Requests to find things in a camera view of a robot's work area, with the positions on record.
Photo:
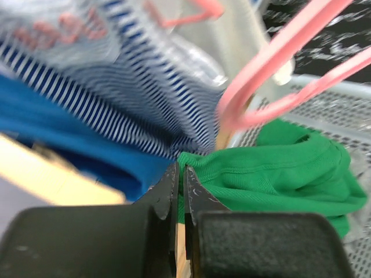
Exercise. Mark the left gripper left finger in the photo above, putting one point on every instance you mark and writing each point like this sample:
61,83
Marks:
125,240

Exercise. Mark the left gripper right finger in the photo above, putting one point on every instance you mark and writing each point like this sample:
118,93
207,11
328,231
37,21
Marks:
224,243

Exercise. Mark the green tank top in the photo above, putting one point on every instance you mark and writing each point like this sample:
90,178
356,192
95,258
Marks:
290,169

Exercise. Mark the pink plastic hanger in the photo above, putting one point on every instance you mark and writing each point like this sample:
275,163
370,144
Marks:
274,60

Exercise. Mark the blue tank top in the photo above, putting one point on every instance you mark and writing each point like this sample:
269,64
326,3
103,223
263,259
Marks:
29,118

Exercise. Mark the blue white striped top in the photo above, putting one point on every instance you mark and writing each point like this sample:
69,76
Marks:
110,65

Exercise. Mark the white tank top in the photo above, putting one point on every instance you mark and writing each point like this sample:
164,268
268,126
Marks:
219,48

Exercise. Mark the pink hanger under striped top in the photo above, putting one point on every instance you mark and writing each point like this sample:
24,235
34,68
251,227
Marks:
173,13

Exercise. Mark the wooden clothes rack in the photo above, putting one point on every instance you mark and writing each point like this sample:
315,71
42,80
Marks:
58,185

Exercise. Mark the white plastic basket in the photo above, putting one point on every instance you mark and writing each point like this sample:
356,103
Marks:
342,113

